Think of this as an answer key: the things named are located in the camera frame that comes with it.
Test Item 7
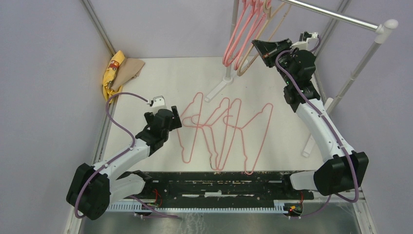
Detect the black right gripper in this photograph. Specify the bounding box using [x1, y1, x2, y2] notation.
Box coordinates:
[254, 38, 296, 85]

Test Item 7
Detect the thick pink plastic hanger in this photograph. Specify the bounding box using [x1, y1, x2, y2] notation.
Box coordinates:
[222, 0, 257, 67]

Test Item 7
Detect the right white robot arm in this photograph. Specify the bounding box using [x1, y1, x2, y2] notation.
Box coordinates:
[252, 39, 369, 199]

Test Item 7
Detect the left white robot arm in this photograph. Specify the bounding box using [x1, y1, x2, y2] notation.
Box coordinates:
[66, 106, 182, 220]

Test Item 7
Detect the beige cloth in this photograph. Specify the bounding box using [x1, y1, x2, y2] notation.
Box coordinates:
[110, 58, 145, 91]

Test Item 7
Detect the yellow printed cloth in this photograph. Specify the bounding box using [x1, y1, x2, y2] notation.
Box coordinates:
[102, 50, 125, 101]

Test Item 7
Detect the silver clothes rack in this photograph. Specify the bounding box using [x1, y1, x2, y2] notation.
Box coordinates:
[204, 0, 399, 158]

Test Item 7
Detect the thin pink wire hanger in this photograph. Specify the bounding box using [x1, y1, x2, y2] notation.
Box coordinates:
[177, 92, 204, 164]

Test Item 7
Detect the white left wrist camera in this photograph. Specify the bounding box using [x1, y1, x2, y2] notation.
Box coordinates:
[150, 96, 167, 109]

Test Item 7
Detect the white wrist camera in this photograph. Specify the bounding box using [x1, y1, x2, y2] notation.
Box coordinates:
[150, 96, 167, 109]
[299, 31, 319, 43]

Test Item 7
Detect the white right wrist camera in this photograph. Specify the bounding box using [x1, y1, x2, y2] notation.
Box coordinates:
[299, 31, 319, 43]

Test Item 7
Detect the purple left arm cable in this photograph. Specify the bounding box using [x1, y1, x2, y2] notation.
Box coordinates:
[74, 92, 151, 219]

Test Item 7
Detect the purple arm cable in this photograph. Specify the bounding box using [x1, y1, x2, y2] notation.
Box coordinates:
[74, 92, 151, 219]
[275, 34, 360, 203]

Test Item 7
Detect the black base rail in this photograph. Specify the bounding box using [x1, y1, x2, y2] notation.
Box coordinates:
[136, 171, 314, 209]

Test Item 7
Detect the white slotted cable duct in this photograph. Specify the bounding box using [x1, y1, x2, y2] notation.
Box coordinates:
[106, 201, 287, 214]

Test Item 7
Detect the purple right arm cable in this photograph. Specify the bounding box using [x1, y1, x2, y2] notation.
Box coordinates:
[275, 34, 360, 203]

